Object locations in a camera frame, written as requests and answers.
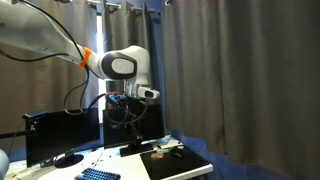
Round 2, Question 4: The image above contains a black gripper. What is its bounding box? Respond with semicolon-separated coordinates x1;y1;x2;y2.
106;93;127;107

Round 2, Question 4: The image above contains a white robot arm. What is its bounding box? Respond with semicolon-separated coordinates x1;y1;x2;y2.
0;0;160;99

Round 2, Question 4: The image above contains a black keyboard with coloured keys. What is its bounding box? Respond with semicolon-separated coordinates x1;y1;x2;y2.
75;168;121;180

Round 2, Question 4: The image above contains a black monitor on rectangular stand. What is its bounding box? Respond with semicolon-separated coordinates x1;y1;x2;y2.
103;104;165;157

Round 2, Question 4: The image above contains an orange patterned card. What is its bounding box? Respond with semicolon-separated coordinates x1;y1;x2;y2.
150;153;164;159

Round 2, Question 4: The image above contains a green paper pack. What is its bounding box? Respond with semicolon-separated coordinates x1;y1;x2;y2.
156;149;170;154

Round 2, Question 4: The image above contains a black monitor on round stand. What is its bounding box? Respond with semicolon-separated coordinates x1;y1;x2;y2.
25;107;100;168

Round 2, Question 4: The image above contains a black desk mat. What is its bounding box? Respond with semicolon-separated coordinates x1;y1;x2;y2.
140;146;209;180

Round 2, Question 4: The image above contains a grey curtain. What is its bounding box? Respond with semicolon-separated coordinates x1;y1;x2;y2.
0;0;320;180

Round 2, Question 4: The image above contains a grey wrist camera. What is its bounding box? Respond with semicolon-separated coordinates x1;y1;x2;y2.
138;87;160;99

